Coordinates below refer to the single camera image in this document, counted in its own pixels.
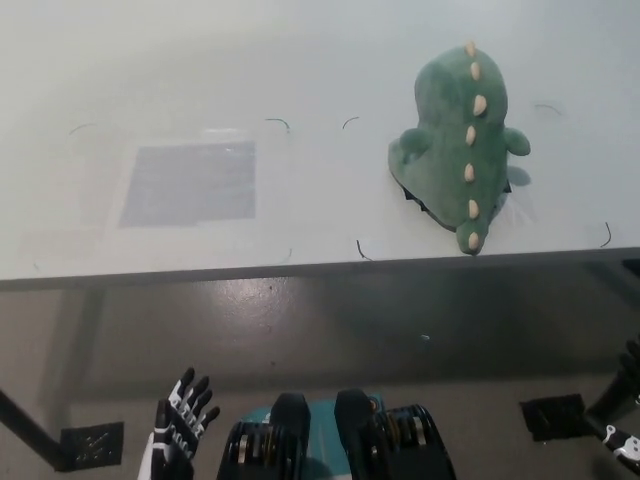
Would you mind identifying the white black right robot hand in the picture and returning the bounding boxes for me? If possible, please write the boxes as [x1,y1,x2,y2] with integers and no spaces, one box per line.
[601,338,640,469]

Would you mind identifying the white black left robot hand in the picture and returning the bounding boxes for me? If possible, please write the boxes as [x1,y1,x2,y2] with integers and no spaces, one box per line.
[137,367,221,480]

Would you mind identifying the green plush dinosaur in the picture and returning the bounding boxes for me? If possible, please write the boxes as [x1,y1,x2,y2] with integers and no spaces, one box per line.
[387,43,532,257]

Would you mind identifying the black teal robot torso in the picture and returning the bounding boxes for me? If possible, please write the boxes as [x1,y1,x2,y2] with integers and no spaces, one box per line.
[217,388,459,480]

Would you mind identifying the grey tape patch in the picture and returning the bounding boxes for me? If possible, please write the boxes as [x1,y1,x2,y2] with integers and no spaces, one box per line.
[118,140,257,229]

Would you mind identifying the black tape patch on table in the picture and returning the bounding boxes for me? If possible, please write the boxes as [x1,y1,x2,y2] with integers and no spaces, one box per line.
[398,177,512,221]

